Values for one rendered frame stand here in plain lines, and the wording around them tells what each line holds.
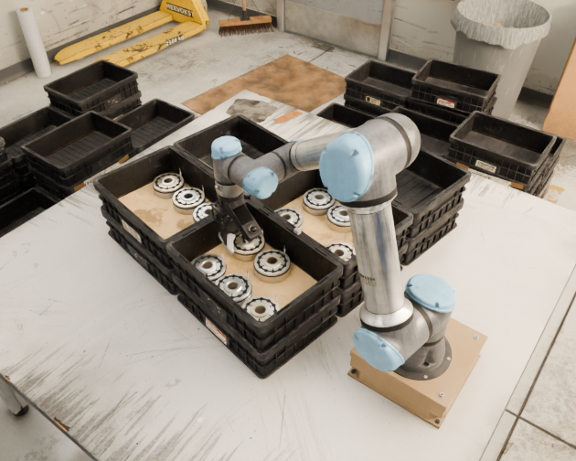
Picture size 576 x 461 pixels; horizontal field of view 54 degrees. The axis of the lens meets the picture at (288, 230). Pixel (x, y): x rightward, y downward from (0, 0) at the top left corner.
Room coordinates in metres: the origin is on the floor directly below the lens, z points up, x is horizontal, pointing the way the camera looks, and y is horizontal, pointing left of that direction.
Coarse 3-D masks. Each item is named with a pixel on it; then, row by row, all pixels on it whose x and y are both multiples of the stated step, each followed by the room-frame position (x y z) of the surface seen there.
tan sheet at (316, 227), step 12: (288, 204) 1.40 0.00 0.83; (300, 204) 1.40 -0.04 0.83; (336, 204) 1.40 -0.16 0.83; (312, 216) 1.34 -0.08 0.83; (324, 216) 1.34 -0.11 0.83; (312, 228) 1.29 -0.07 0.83; (324, 228) 1.29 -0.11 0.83; (324, 240) 1.23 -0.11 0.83; (336, 240) 1.23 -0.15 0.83; (348, 240) 1.23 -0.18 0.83
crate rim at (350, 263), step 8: (288, 176) 1.42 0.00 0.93; (256, 200) 1.30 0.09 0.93; (264, 208) 1.26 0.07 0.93; (400, 208) 1.26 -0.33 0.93; (280, 216) 1.22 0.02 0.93; (408, 216) 1.23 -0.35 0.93; (288, 224) 1.19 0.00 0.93; (400, 224) 1.19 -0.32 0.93; (408, 224) 1.20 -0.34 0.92; (312, 240) 1.12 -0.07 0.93; (320, 248) 1.09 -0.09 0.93; (336, 256) 1.06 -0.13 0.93; (344, 264) 1.03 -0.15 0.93; (352, 264) 1.04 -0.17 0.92
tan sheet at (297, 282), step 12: (216, 252) 1.18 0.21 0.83; (228, 252) 1.18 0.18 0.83; (228, 264) 1.13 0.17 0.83; (240, 264) 1.13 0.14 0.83; (252, 264) 1.13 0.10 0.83; (252, 276) 1.08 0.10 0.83; (288, 276) 1.08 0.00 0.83; (300, 276) 1.08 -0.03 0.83; (252, 288) 1.04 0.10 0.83; (264, 288) 1.04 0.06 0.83; (276, 288) 1.04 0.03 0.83; (288, 288) 1.04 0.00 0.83; (300, 288) 1.04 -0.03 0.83; (288, 300) 0.99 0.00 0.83
